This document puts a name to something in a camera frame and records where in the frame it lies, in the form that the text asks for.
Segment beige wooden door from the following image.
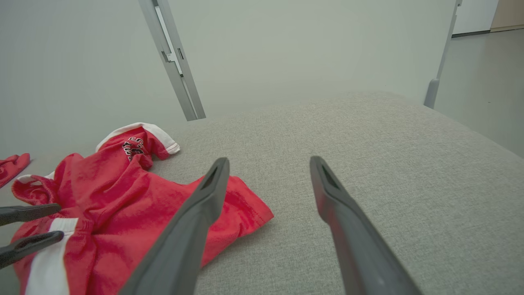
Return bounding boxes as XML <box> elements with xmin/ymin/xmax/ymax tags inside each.
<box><xmin>490</xmin><ymin>0</ymin><xmax>524</xmax><ymax>32</ymax></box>

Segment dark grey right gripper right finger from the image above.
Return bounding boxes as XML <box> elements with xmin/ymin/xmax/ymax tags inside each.
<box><xmin>310</xmin><ymin>156</ymin><xmax>422</xmax><ymax>295</ymax></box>

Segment grey aluminium partition post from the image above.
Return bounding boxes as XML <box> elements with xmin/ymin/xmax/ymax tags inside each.
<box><xmin>138</xmin><ymin>0</ymin><xmax>206</xmax><ymax>122</ymax></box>

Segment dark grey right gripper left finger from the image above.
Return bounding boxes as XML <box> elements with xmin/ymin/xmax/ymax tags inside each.
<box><xmin>119</xmin><ymin>158</ymin><xmax>230</xmax><ymax>295</ymax></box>

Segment red white basketball jersey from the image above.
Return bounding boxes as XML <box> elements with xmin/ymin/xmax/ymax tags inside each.
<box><xmin>0</xmin><ymin>153</ymin><xmax>31</xmax><ymax>189</ymax></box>
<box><xmin>11</xmin><ymin>122</ymin><xmax>274</xmax><ymax>295</ymax></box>

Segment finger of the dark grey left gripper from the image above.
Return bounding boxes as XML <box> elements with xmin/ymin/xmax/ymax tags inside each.
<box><xmin>0</xmin><ymin>204</ymin><xmax>62</xmax><ymax>227</ymax></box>
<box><xmin>0</xmin><ymin>231</ymin><xmax>65</xmax><ymax>270</ymax></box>

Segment slim grey partition post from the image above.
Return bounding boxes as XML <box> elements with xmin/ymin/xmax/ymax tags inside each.
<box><xmin>435</xmin><ymin>0</ymin><xmax>463</xmax><ymax>82</ymax></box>

